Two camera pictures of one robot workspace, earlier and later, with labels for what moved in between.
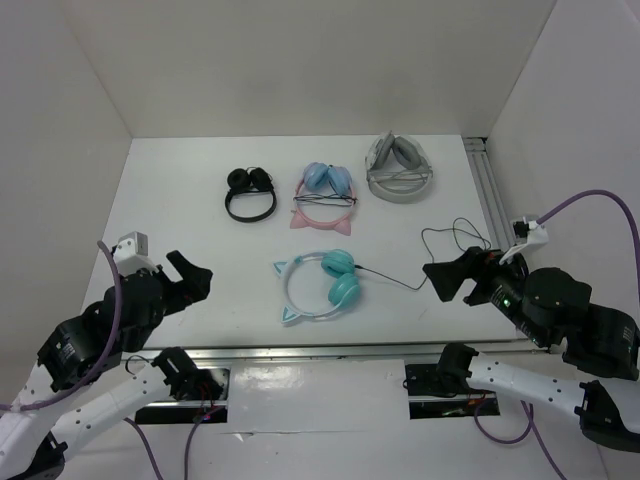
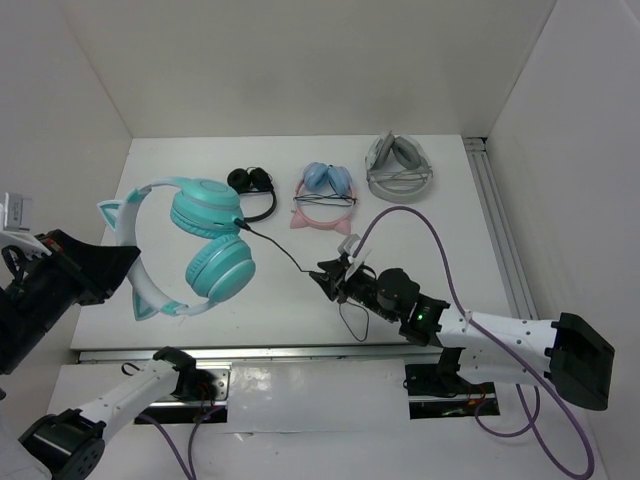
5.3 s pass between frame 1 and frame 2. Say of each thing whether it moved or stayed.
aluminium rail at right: stayed
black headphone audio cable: moved
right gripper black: moved
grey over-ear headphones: stayed
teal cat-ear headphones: moved
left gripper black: moved
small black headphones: stayed
